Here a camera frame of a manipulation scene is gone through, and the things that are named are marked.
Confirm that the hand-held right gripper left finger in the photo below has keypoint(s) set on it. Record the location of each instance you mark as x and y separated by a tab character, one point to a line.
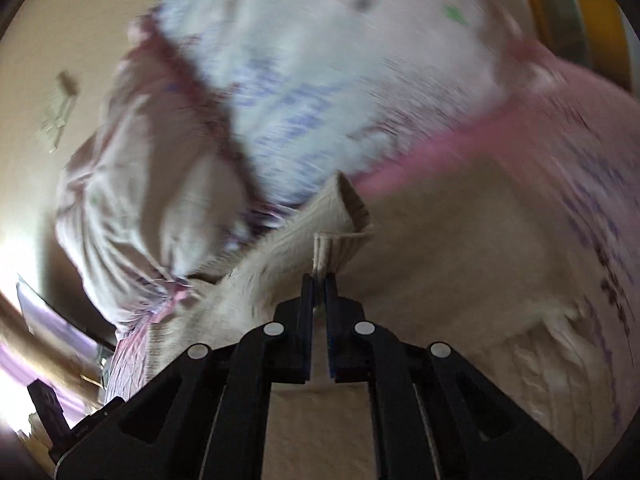
308	310

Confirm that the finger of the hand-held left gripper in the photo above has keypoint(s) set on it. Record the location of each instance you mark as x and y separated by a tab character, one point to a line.
50	410

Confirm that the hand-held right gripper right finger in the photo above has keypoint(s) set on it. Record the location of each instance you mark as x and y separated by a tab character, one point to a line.
330	310

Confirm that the purple curtain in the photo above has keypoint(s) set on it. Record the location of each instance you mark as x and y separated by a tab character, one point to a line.
60	330

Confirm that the cream pink floral pillow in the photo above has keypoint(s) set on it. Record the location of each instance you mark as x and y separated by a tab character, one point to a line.
135	185

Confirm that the white floral tree print pillow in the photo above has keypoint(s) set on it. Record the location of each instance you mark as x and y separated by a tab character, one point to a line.
325	60

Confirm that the pink floral bed sheet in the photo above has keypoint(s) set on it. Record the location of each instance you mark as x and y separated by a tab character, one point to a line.
590	160

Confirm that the wooden glass door cabinet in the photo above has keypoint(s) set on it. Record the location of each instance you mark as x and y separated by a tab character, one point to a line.
565	5

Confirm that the beige wall fixture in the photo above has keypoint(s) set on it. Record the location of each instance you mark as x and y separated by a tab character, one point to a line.
57	115

